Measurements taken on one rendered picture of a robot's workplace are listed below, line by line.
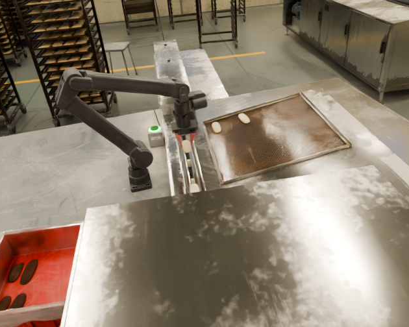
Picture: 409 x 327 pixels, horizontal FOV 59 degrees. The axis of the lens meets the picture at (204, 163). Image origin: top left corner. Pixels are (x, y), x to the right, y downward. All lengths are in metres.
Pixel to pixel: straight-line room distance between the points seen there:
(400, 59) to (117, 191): 3.15
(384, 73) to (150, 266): 3.63
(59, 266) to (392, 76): 3.49
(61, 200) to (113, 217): 0.94
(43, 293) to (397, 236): 0.97
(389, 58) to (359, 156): 2.63
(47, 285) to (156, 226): 0.70
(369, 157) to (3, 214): 1.36
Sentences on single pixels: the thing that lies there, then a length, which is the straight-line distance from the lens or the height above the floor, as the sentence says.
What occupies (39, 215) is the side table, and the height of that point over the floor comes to 0.82.
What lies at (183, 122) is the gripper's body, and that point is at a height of 1.05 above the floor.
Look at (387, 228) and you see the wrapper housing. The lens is 0.60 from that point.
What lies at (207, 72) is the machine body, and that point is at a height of 0.82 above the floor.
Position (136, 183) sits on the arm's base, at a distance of 1.48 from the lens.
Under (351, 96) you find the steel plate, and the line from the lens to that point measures 2.22.
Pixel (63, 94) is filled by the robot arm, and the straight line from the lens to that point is 1.27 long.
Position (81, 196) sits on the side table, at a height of 0.82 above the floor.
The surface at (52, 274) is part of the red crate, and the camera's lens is 1.27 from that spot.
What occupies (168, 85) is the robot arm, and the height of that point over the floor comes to 1.21.
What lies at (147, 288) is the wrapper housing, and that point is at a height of 1.30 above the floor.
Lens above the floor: 1.70
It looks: 34 degrees down
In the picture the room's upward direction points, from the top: 5 degrees counter-clockwise
